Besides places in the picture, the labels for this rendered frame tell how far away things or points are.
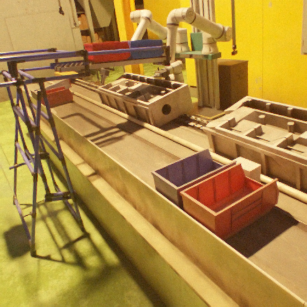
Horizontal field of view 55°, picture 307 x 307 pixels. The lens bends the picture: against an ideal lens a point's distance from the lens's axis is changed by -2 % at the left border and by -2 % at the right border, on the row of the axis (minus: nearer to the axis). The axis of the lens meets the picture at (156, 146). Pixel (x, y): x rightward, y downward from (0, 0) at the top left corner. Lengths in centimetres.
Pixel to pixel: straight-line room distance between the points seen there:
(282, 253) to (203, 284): 31
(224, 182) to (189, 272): 38
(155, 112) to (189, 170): 81
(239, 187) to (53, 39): 757
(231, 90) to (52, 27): 576
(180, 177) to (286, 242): 53
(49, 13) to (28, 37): 81
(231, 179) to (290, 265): 42
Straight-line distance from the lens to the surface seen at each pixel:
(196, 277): 124
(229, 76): 375
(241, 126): 160
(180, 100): 222
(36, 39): 839
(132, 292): 200
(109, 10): 1094
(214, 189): 123
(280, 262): 108
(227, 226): 109
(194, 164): 140
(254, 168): 136
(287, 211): 129
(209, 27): 310
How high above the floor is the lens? 152
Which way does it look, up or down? 24 degrees down
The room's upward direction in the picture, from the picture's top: 8 degrees counter-clockwise
